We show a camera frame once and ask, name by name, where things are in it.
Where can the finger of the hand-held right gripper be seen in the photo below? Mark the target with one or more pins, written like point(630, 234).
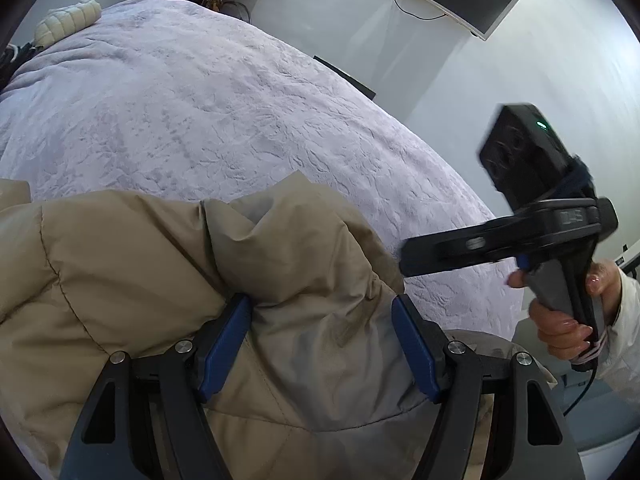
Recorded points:
point(450, 252)

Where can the cream knitted pillow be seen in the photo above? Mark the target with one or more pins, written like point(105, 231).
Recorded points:
point(67, 20)

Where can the tan puffer jacket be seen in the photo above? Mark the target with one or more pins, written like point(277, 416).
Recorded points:
point(150, 270)

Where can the person's right forearm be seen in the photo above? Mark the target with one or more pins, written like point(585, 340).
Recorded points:
point(625, 350)

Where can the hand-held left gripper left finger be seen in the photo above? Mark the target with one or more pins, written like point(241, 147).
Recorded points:
point(225, 350)

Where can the person's right hand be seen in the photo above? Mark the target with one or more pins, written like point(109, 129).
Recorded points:
point(555, 332)

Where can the lavender plush blanket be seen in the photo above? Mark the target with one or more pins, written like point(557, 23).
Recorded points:
point(200, 110)

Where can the dark cloth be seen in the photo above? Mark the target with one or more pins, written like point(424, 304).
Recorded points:
point(12, 65)

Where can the black flat board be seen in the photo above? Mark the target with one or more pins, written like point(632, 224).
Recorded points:
point(350, 77)

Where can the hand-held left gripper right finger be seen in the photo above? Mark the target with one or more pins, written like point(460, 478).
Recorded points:
point(415, 350)

